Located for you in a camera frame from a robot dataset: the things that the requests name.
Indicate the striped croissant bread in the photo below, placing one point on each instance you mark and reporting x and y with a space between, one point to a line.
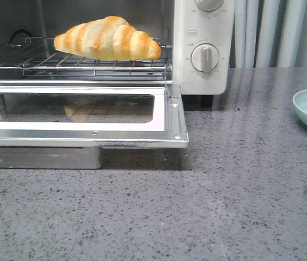
110 38

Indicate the wire oven rack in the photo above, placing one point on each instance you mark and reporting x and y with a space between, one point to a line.
36 57

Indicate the cream Toshiba toaster oven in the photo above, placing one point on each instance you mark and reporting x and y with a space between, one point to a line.
179 24

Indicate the upper cream temperature knob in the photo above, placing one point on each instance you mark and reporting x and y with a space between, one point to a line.
208 5

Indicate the glass oven door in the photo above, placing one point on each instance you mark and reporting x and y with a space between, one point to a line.
66 125

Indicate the lower cream timer knob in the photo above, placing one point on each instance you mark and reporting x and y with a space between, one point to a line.
205 58

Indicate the pale grey curtain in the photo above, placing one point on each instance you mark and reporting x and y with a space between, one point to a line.
269 34

